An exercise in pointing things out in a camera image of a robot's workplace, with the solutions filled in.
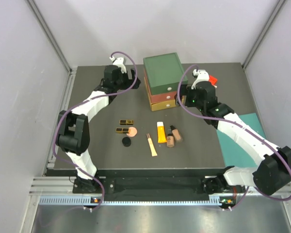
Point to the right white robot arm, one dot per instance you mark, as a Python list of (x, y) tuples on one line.
[(273, 164)]

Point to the lower gold black lipstick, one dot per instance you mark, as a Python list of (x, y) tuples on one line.
[(122, 130)]

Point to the yellow drawer box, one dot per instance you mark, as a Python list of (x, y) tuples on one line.
[(163, 105)]

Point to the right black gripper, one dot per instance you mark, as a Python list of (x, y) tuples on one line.
[(185, 90)]

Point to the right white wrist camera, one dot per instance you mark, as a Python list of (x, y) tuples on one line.
[(200, 76)]

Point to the gold black lipstick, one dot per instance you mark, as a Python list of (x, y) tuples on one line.
[(126, 122), (122, 130)]

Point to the beige foundation bottle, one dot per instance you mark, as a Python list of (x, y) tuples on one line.
[(176, 133)]

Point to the orange cream tube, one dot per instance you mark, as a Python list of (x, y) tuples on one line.
[(161, 132)]

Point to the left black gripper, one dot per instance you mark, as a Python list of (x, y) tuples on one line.
[(129, 82)]

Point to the red cube with peg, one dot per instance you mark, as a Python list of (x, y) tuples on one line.
[(213, 80)]

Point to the upper gold black lipstick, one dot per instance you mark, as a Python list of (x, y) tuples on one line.
[(126, 122)]

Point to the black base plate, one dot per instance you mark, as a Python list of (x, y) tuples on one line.
[(147, 186)]

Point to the pink makeup sponge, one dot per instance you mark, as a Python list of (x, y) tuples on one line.
[(132, 132)]

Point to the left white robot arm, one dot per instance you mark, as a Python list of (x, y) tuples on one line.
[(73, 135)]

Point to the grey slotted cable duct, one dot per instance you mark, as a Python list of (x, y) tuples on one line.
[(91, 201)]

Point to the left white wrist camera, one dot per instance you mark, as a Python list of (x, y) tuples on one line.
[(119, 62)]

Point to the black round compact jar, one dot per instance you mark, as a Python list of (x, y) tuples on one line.
[(126, 141)]

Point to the slim beige concealer tube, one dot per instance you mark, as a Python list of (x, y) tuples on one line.
[(151, 145)]

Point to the green drawer box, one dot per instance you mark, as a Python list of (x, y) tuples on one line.
[(163, 73)]

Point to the BB cream foundation bottle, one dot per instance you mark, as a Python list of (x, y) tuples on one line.
[(170, 139)]

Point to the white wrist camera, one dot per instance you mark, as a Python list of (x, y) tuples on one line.
[(119, 62), (200, 76)]

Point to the teal mat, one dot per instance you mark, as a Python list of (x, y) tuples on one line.
[(238, 147)]

